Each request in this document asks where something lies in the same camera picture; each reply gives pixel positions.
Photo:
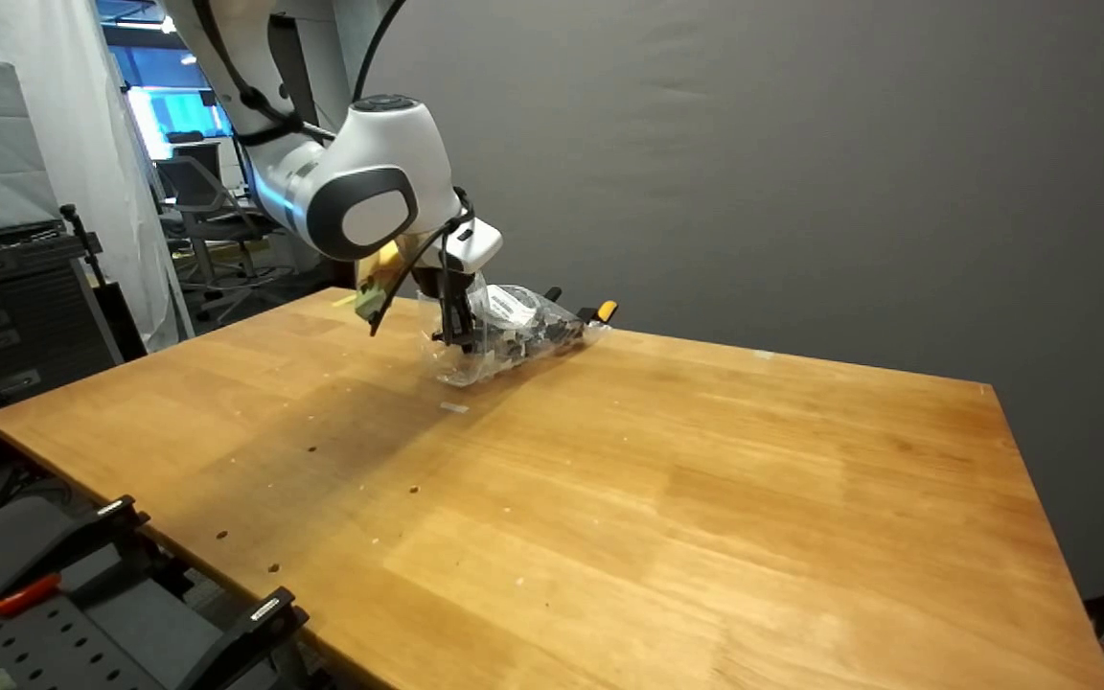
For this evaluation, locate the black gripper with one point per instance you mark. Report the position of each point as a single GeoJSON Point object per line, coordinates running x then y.
{"type": "Point", "coordinates": [453, 288]}

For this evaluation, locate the clear plastic bag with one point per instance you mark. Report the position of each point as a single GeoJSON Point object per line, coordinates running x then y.
{"type": "Point", "coordinates": [506, 310]}

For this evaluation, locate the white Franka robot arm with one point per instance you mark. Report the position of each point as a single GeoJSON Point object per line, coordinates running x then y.
{"type": "Point", "coordinates": [373, 166]}

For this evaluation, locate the black clamp with yellow tip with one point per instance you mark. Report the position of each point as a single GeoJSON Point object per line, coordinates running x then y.
{"type": "Point", "coordinates": [602, 309]}

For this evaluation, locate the blue lit monitor screen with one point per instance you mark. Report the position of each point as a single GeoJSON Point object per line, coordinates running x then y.
{"type": "Point", "coordinates": [182, 117]}

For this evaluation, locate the gray fabric backdrop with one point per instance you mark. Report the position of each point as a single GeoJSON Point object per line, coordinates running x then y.
{"type": "Point", "coordinates": [806, 153]}

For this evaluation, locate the white curtain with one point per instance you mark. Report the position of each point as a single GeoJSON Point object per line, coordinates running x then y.
{"type": "Point", "coordinates": [76, 138]}

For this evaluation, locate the black equipment cabinet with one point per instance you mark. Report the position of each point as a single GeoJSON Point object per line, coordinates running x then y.
{"type": "Point", "coordinates": [16, 325]}

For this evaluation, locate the black perforated base board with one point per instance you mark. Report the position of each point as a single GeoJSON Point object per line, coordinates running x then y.
{"type": "Point", "coordinates": [66, 638]}

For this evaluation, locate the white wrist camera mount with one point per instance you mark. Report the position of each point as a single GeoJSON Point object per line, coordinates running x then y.
{"type": "Point", "coordinates": [476, 237]}

